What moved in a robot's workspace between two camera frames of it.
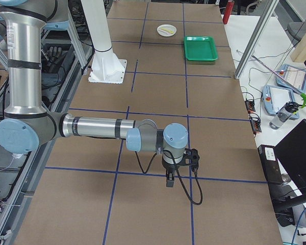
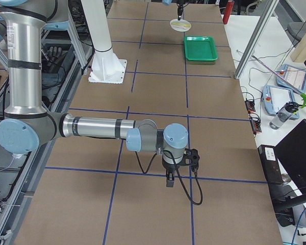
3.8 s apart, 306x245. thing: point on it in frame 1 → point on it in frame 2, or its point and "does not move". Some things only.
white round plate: (167, 30) → (180, 25)
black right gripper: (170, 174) does not move
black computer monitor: (297, 151) does not move
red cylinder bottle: (229, 8) does not move
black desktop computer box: (271, 164) does not move
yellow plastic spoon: (167, 30) → (185, 25)
